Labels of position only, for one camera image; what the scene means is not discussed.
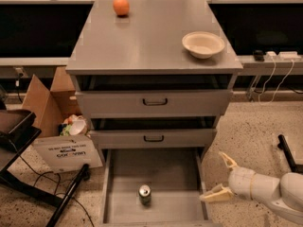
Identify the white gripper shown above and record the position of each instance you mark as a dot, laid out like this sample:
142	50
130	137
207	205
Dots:
240	181

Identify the green soda can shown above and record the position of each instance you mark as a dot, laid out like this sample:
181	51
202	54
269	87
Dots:
145	194

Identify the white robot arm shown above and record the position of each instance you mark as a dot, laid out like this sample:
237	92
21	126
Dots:
283	196

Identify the grey open bottom drawer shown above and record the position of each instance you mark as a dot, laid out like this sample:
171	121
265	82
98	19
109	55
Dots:
176	181

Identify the grey middle drawer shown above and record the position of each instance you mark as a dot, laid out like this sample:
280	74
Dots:
184	138

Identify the grey drawer cabinet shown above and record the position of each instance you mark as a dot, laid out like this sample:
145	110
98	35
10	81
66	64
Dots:
144	52

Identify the grey top drawer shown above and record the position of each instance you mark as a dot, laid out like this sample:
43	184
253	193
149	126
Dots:
127	104

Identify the black bar on floor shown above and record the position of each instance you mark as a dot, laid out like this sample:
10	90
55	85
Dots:
283	145

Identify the black device on ledge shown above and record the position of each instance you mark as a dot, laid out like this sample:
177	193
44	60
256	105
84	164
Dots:
258	55

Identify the white power adapter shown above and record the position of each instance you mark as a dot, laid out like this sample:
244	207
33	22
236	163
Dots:
284	55

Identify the white paper bowl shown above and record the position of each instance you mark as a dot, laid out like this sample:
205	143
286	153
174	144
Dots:
203	45

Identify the white cup in box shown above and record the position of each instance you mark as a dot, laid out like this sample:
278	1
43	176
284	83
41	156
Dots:
78	127

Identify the brown cardboard box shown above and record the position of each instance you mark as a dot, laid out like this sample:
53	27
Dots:
56	109

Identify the orange fruit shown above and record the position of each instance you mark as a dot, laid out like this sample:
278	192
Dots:
121	7

